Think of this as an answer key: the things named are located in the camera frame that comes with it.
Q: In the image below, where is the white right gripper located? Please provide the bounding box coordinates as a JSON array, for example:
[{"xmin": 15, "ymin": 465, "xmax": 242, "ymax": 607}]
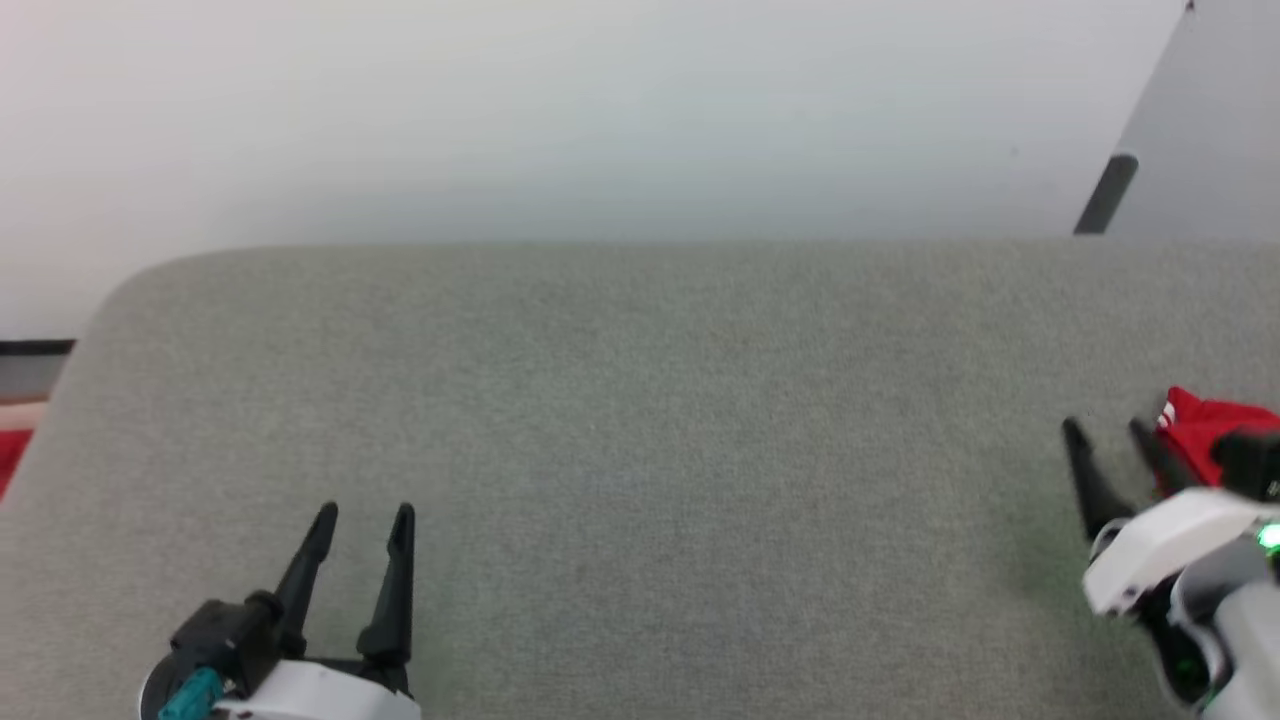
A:
[{"xmin": 1061, "ymin": 417, "xmax": 1280, "ymax": 619}]

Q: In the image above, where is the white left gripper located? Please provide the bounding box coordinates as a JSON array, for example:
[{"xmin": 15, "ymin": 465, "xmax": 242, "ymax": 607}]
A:
[{"xmin": 214, "ymin": 501, "xmax": 424, "ymax": 720}]

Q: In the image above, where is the red and white jersey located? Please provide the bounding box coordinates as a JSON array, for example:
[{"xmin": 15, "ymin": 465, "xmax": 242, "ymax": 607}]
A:
[{"xmin": 1153, "ymin": 386, "xmax": 1280, "ymax": 498}]

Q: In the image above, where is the dark grey furniture leg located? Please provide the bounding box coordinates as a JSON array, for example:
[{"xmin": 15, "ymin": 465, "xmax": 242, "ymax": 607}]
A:
[{"xmin": 1073, "ymin": 152, "xmax": 1140, "ymax": 237}]

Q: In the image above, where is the red object beside sofa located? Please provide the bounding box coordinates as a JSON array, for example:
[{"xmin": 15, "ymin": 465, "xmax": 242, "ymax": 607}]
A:
[{"xmin": 0, "ymin": 428, "xmax": 37, "ymax": 498}]

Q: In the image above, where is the teal left cable connector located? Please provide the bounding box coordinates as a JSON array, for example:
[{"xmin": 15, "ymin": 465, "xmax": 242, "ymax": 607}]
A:
[{"xmin": 170, "ymin": 665, "xmax": 225, "ymax": 720}]

